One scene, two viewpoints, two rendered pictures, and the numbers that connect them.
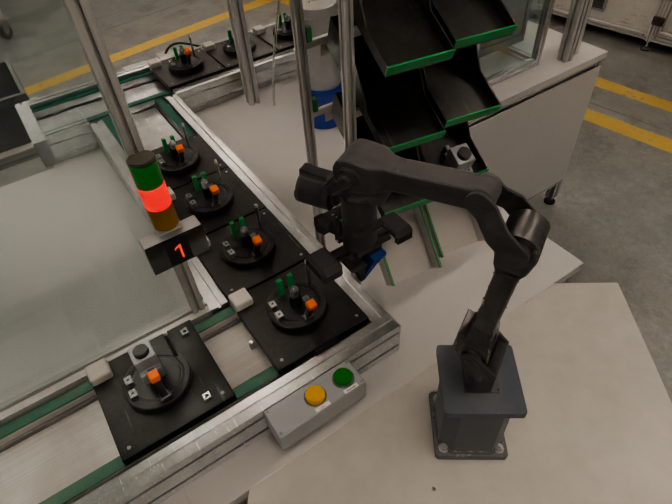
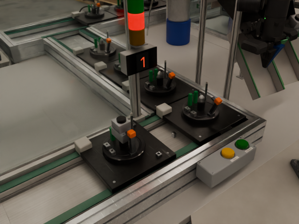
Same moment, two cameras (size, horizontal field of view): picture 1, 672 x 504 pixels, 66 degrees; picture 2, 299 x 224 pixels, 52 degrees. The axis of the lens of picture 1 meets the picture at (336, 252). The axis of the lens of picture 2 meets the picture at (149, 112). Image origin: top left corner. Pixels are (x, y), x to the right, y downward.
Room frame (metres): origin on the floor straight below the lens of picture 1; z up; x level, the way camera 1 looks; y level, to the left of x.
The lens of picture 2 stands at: (-0.18, 0.38, 1.64)
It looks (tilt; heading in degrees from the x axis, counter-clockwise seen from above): 34 degrees down; 355
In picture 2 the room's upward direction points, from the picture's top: 1 degrees counter-clockwise
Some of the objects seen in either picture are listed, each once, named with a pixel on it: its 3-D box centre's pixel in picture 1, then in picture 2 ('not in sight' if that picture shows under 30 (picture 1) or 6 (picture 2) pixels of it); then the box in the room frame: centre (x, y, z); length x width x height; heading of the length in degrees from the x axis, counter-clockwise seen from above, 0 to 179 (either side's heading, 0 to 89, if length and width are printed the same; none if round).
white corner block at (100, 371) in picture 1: (100, 373); (83, 146); (0.62, 0.53, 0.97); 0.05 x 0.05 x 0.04; 31
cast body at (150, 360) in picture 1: (143, 356); (120, 126); (0.59, 0.40, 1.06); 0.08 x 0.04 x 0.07; 32
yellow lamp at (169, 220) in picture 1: (162, 213); (136, 35); (0.76, 0.33, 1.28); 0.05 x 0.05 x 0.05
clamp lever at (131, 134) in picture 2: (157, 381); (130, 140); (0.55, 0.37, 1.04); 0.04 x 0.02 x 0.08; 31
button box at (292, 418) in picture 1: (316, 403); (226, 160); (0.53, 0.07, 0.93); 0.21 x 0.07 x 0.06; 121
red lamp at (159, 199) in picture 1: (154, 193); (136, 19); (0.76, 0.33, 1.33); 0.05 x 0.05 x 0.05
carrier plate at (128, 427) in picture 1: (160, 385); (124, 151); (0.58, 0.39, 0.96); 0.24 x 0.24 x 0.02; 31
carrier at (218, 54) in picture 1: (237, 39); not in sight; (2.17, 0.34, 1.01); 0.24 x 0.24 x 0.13; 31
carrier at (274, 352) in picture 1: (294, 296); (200, 103); (0.76, 0.10, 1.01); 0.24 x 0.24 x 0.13; 31
